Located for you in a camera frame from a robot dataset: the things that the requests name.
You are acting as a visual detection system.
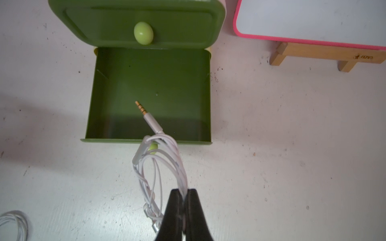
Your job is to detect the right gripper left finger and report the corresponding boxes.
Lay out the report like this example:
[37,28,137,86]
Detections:
[155,189,184,241]

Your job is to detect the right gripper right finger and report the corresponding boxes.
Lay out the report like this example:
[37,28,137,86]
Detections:
[184,189,213,241]

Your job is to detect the white earphones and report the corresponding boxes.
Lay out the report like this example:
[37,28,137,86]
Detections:
[132,101,188,233]
[1,210,29,241]

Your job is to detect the green drawer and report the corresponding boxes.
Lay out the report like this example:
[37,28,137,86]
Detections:
[84,47,212,145]
[48,1,226,49]

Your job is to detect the wooden easel stand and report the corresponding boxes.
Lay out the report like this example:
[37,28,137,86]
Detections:
[269,42,386,72]

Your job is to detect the pink framed whiteboard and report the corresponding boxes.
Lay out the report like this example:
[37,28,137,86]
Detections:
[233,1,386,50]

